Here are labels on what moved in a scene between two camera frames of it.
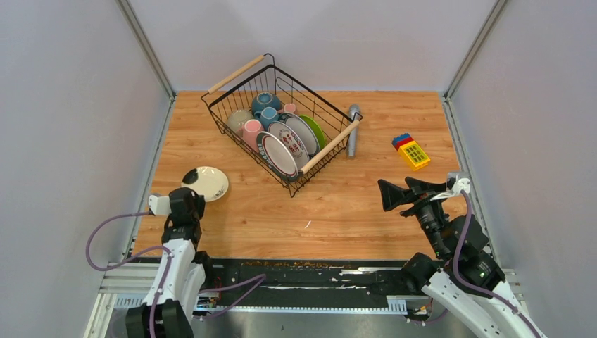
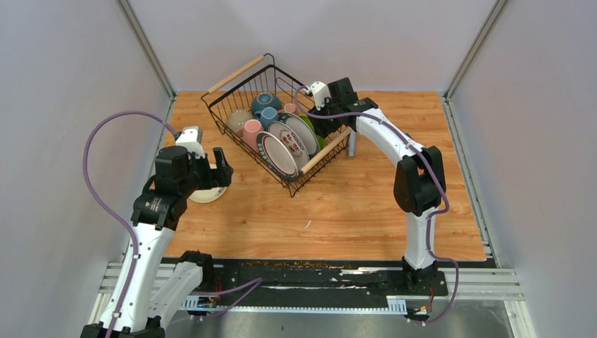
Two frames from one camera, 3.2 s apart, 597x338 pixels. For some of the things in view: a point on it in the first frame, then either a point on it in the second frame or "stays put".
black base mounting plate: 314,282 stays put
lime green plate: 323,142 stays put
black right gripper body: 429,216 to 327,126
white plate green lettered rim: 305,129 stays put
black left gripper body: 198,211 to 200,176
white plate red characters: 291,136 stays put
